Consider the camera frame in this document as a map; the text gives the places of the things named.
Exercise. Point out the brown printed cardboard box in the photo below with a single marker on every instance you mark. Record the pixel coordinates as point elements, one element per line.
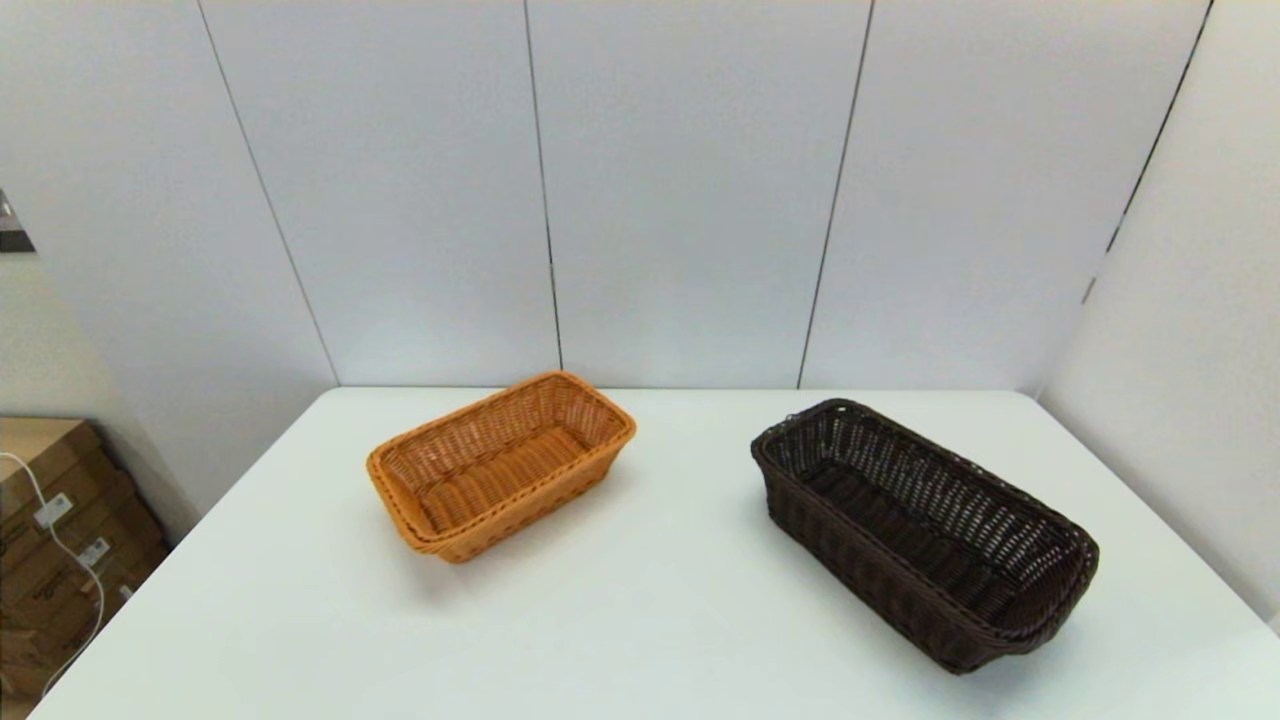
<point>40,590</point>

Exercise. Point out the dark brown wicker basket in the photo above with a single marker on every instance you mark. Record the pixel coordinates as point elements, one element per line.
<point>900,520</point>

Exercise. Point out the orange wicker basket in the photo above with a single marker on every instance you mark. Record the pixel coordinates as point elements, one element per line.
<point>480,470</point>

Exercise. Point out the light brown cardboard box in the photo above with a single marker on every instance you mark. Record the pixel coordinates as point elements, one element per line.
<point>40,440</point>

